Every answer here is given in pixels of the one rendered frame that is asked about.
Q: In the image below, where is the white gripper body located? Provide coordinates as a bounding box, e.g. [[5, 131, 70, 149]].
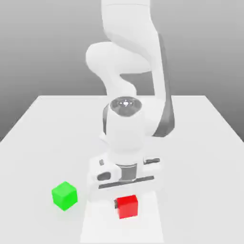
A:
[[88, 172, 161, 202]]

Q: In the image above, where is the small red cube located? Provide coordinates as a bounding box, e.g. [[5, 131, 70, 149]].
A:
[[115, 194, 139, 220]]

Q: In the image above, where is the small green cube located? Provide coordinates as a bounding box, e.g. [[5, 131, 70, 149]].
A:
[[51, 181, 78, 212]]

